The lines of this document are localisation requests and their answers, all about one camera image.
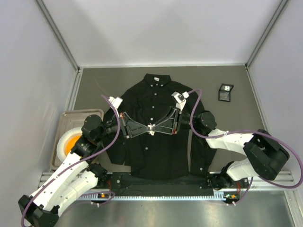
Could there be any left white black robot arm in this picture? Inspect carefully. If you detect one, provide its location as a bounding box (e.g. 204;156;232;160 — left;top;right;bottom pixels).
18;113;152;227

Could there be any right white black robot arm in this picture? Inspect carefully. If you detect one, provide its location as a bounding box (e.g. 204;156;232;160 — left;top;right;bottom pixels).
149;108;290;188

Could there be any black button-up shirt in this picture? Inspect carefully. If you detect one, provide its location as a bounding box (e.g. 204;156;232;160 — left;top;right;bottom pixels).
107;74;216;180

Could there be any grey metal tray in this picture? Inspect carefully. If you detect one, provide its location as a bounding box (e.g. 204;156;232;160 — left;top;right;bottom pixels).
50;109;104;170

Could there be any white bowl orange inside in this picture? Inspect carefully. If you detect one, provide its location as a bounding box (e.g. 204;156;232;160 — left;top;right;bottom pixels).
56;127;82;162

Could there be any small black open box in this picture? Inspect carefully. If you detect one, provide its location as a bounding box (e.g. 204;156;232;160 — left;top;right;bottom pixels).
218;83;234;102

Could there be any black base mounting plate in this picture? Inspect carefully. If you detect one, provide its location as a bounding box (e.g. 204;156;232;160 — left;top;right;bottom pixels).
95;172;249;196

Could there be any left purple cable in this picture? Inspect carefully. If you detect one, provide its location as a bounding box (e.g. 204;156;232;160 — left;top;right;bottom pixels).
21;94;121;227

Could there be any purple cable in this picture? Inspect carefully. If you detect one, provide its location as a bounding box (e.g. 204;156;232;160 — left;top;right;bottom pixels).
187;88;303;207
21;94;121;227

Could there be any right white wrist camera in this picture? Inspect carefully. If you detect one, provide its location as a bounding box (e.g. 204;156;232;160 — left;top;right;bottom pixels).
171;92;189;112

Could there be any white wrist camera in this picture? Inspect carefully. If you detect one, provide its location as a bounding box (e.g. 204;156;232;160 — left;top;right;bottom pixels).
108;96;123;109
171;92;189;112

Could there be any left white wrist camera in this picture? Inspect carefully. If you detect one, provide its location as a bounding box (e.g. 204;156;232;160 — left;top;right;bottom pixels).
108;96;123;109

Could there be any grey slotted cable duct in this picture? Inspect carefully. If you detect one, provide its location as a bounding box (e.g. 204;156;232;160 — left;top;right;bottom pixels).
78;191;239;201

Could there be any aluminium frame rail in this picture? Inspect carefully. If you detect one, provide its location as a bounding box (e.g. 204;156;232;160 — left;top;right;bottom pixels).
38;171;296;191

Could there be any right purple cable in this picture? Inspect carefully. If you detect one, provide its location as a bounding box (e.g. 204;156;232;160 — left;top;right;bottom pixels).
187;88;303;207

